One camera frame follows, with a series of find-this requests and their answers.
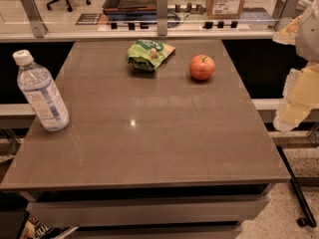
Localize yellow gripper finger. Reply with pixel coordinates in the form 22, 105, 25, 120
273, 64, 319, 131
273, 15, 302, 45

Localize red apple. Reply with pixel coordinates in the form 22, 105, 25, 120
189, 55, 215, 81

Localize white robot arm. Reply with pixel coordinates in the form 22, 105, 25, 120
273, 0, 319, 131

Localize clear plastic water bottle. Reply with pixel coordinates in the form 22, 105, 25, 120
13, 50, 70, 131

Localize cardboard box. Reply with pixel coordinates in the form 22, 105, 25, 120
205, 0, 245, 19

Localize black floor bar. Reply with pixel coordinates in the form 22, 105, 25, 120
277, 146, 317, 228

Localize grey table drawer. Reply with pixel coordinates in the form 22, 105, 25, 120
27, 195, 269, 227

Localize green snack bag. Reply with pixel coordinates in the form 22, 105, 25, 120
126, 39, 175, 72

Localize magazine on floor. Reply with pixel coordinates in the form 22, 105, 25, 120
19, 216, 63, 239

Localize right metal railing post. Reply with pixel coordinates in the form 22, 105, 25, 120
272, 0, 299, 32

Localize metal railing post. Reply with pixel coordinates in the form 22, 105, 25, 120
272, 0, 299, 32
20, 0, 48, 38
157, 0, 167, 36

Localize middle metal railing post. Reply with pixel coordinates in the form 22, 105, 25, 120
157, 0, 167, 36

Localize left metal railing post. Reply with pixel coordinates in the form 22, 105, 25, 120
20, 0, 48, 38

